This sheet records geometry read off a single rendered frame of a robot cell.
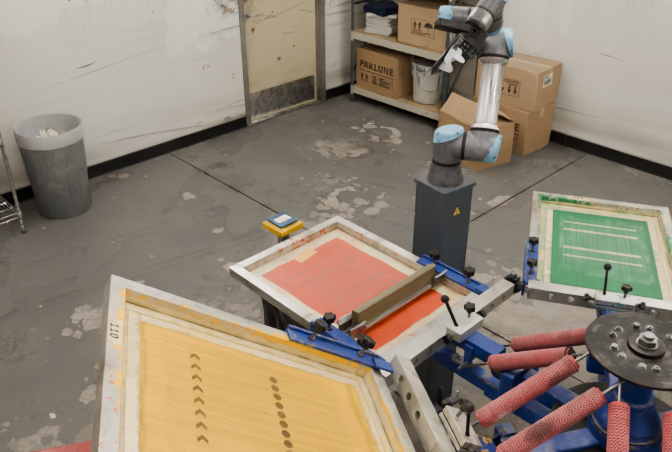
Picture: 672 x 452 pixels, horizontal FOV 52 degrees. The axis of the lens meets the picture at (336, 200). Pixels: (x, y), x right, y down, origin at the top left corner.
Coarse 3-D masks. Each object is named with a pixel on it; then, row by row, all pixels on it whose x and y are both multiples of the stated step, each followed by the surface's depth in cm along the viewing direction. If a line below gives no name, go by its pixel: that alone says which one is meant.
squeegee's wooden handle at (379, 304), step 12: (408, 276) 249; (420, 276) 249; (432, 276) 255; (396, 288) 242; (408, 288) 246; (420, 288) 252; (372, 300) 236; (384, 300) 238; (396, 300) 244; (360, 312) 231; (372, 312) 235
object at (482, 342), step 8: (472, 336) 222; (480, 336) 222; (456, 344) 225; (464, 344) 222; (472, 344) 219; (480, 344) 219; (488, 344) 218; (496, 344) 218; (480, 352) 218; (488, 352) 215; (496, 352) 215; (504, 352) 218
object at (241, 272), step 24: (336, 216) 301; (288, 240) 284; (312, 240) 290; (360, 240) 290; (384, 240) 283; (240, 264) 268; (264, 264) 274; (408, 264) 273; (264, 288) 254; (456, 288) 257; (288, 312) 245; (408, 336) 230
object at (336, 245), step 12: (336, 240) 290; (324, 252) 282; (336, 252) 282; (348, 252) 282; (360, 252) 282; (372, 264) 274; (384, 264) 274; (396, 276) 267; (384, 288) 260; (420, 300) 253; (432, 300) 253; (408, 312) 247; (420, 312) 247; (432, 312) 247
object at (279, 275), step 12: (288, 264) 274; (300, 264) 274; (312, 264) 274; (264, 276) 267; (276, 276) 267; (288, 276) 267; (288, 288) 260; (300, 288) 260; (300, 300) 253; (312, 300) 253; (324, 312) 247; (336, 312) 247; (348, 312) 247; (396, 312) 247; (384, 324) 241; (396, 324) 241; (408, 324) 241; (372, 336) 235; (384, 336) 235; (396, 336) 235
